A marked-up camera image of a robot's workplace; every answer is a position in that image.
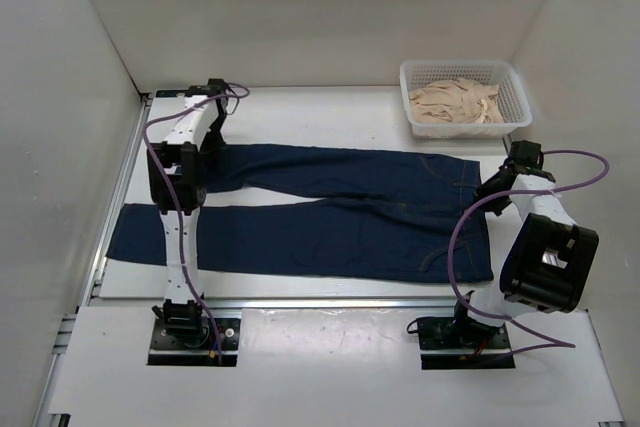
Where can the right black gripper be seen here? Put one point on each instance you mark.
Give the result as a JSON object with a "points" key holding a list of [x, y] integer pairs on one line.
{"points": [[483, 191]]}

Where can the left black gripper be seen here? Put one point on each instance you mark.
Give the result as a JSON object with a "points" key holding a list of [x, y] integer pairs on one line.
{"points": [[211, 149]]}

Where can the dark blue denim trousers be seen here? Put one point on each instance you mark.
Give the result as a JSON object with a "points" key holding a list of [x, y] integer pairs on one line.
{"points": [[369, 214]]}

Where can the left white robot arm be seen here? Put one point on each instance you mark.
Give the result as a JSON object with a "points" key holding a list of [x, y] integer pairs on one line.
{"points": [[175, 148]]}

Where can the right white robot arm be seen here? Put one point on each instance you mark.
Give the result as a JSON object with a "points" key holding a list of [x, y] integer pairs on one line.
{"points": [[488, 306]]}

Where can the beige trousers in basket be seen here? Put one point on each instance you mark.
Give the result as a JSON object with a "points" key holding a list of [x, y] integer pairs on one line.
{"points": [[457, 101]]}

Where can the black label sticker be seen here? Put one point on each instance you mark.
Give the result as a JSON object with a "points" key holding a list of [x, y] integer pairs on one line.
{"points": [[170, 93]]}

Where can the white plastic basket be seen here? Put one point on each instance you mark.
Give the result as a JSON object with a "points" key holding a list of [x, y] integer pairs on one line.
{"points": [[512, 101]]}

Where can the aluminium front rail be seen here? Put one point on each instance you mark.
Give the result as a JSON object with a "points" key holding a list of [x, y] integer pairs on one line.
{"points": [[438, 303]]}

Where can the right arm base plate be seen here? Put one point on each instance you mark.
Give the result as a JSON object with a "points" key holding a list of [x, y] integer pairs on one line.
{"points": [[449, 343]]}

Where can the aluminium left rail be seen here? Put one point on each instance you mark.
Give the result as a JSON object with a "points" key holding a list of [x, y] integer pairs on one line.
{"points": [[98, 262]]}

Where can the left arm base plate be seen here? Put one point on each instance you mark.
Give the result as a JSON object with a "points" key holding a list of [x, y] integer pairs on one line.
{"points": [[167, 350]]}

